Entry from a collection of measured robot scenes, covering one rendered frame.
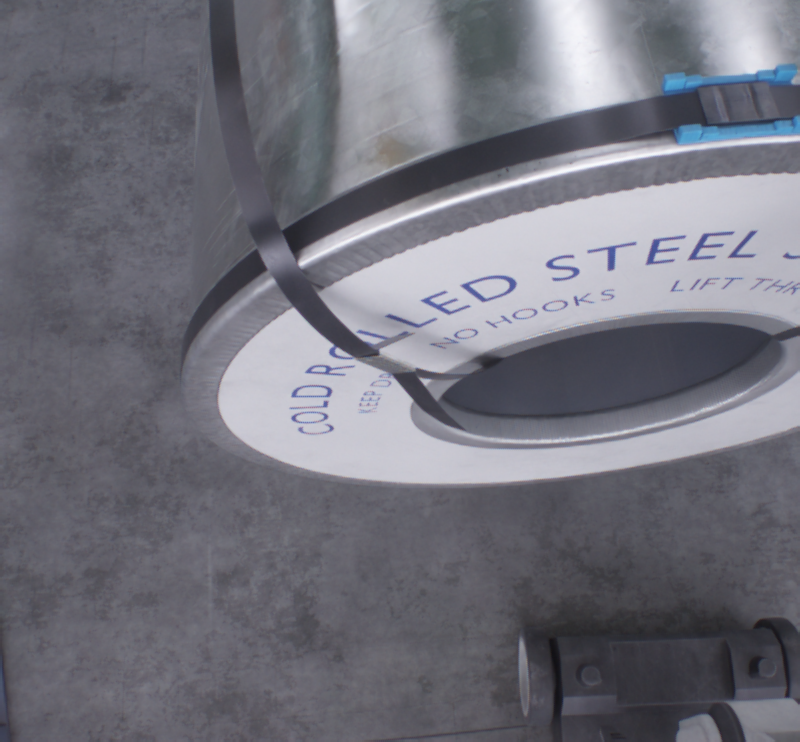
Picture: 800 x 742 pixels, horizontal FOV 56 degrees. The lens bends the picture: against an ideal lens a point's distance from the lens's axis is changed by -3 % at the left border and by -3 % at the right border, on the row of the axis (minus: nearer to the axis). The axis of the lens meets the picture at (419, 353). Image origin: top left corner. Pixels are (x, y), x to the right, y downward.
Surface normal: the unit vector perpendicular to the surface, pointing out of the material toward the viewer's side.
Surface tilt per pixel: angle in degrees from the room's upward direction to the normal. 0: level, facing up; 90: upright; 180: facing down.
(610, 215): 90
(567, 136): 15
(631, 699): 0
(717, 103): 2
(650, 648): 0
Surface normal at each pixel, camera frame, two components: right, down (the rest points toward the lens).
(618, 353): -0.42, -0.30
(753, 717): -0.02, -1.00
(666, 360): -0.68, -0.21
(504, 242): 0.09, 0.92
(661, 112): -0.19, -0.35
